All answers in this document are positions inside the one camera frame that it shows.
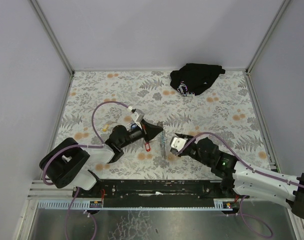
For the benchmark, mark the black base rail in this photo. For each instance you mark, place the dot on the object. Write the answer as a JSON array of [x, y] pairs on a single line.
[[161, 193]]

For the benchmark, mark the red key tag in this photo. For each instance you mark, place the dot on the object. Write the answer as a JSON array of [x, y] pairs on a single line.
[[147, 146]]

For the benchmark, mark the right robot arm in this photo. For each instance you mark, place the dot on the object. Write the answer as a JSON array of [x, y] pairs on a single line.
[[242, 178]]

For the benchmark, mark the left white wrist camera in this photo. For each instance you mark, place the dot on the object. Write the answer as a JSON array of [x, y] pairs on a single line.
[[137, 116]]

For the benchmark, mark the white cable duct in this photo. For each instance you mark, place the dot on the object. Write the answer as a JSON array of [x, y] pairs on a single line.
[[88, 205]]

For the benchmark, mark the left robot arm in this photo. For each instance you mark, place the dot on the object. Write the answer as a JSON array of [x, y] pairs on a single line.
[[65, 164]]

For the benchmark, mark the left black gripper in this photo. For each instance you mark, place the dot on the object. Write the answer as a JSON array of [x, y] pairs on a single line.
[[144, 132]]

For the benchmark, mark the floral table mat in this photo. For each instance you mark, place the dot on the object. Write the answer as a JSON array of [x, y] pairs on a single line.
[[224, 113]]

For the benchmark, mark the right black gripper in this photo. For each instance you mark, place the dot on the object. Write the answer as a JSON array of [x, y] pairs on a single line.
[[189, 146]]

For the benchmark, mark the grey keyring with blue handle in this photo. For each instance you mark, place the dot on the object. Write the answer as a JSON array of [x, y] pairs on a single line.
[[163, 140]]

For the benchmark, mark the black cloth bag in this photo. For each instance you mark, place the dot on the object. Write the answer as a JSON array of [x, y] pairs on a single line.
[[193, 79]]

